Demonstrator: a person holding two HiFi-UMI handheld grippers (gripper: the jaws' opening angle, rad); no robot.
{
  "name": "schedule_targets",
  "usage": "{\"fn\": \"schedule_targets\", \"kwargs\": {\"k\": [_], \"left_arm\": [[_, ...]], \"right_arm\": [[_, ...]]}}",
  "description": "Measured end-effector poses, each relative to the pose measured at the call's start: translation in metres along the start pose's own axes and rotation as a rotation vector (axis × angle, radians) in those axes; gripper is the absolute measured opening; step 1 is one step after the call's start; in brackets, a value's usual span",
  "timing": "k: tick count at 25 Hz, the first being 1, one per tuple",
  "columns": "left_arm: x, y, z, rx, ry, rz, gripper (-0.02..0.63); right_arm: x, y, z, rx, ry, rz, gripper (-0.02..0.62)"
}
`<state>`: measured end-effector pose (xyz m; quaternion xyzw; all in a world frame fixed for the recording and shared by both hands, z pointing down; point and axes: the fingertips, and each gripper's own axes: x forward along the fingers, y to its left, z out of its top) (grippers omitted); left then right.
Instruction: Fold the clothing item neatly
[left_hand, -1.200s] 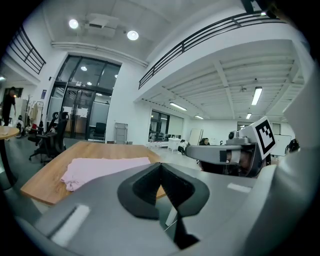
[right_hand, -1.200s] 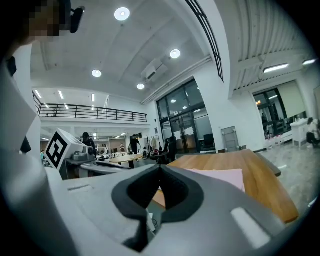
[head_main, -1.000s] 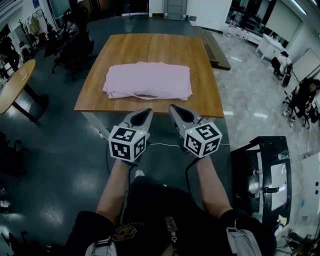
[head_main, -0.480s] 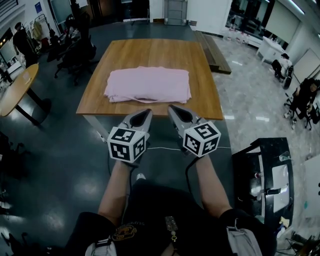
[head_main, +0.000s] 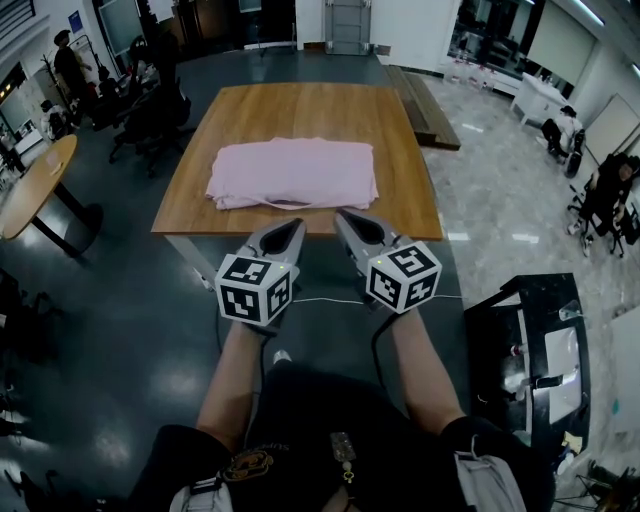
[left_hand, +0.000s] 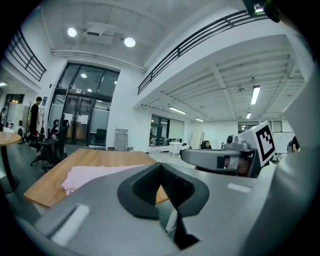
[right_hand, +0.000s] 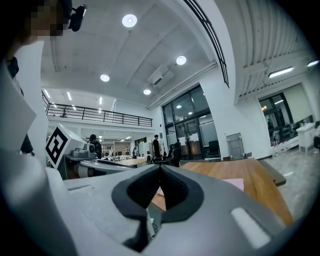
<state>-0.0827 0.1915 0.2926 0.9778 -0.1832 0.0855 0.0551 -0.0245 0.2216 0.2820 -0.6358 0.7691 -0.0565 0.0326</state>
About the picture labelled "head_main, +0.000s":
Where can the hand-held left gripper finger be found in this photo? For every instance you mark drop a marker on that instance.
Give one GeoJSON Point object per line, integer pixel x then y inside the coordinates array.
{"type": "Point", "coordinates": [298, 250]}
{"type": "Point", "coordinates": [250, 242]}

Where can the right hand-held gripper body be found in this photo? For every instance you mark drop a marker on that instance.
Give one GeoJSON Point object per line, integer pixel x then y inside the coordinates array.
{"type": "Point", "coordinates": [400, 280]}

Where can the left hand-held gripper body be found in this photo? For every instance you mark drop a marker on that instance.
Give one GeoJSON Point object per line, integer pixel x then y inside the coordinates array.
{"type": "Point", "coordinates": [250, 290]}

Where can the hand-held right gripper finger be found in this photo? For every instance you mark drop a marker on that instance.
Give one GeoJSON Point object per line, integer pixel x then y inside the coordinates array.
{"type": "Point", "coordinates": [345, 235]}
{"type": "Point", "coordinates": [390, 231]}

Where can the pink shirt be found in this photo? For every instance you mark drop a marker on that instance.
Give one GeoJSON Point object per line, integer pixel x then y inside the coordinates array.
{"type": "Point", "coordinates": [295, 170]}

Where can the person's right forearm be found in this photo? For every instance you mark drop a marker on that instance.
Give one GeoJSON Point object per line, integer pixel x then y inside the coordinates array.
{"type": "Point", "coordinates": [430, 380]}

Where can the person's left forearm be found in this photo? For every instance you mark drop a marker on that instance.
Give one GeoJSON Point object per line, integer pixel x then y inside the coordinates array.
{"type": "Point", "coordinates": [230, 390]}

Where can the white table leg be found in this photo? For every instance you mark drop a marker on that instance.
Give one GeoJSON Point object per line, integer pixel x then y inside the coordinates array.
{"type": "Point", "coordinates": [192, 262]}

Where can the person's left shoe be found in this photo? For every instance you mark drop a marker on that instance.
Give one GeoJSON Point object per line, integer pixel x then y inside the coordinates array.
{"type": "Point", "coordinates": [282, 356]}

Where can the dark wooden platform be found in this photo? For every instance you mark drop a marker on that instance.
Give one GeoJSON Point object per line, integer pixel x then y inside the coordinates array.
{"type": "Point", "coordinates": [425, 110]}

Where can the person's black t-shirt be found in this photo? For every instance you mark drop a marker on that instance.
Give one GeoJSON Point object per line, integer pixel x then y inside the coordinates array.
{"type": "Point", "coordinates": [325, 415]}

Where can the black ergonomic chair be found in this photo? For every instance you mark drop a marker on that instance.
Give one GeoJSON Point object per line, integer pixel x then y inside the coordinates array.
{"type": "Point", "coordinates": [150, 110]}

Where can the clear plastic bottle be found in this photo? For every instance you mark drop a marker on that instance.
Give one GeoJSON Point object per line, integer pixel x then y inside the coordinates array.
{"type": "Point", "coordinates": [570, 311]}

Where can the row of water bottles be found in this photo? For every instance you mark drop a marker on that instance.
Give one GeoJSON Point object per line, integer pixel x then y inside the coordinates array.
{"type": "Point", "coordinates": [470, 75]}

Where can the black scooter with white cover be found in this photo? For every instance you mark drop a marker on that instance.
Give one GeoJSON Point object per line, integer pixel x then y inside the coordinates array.
{"type": "Point", "coordinates": [565, 135]}

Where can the white cabinet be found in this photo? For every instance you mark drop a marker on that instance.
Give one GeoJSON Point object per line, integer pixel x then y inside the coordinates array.
{"type": "Point", "coordinates": [540, 97]}

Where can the grey folding table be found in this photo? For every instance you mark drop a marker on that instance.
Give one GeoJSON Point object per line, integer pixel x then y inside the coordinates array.
{"type": "Point", "coordinates": [348, 25]}

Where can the round wooden table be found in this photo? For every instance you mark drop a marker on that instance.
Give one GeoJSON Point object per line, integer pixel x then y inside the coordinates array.
{"type": "Point", "coordinates": [35, 190]}

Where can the yellow paper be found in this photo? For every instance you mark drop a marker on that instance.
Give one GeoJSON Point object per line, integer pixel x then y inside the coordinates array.
{"type": "Point", "coordinates": [572, 444]}

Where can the white panel box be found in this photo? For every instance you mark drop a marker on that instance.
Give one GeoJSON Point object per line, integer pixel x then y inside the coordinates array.
{"type": "Point", "coordinates": [627, 370]}

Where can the beige board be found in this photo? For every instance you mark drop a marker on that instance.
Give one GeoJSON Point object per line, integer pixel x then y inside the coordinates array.
{"type": "Point", "coordinates": [612, 125]}

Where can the wooden coat rack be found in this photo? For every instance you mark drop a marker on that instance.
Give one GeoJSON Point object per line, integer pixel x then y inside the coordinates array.
{"type": "Point", "coordinates": [48, 75]}

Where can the black frame table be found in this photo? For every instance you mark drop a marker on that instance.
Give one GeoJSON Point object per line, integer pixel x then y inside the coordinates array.
{"type": "Point", "coordinates": [545, 300]}

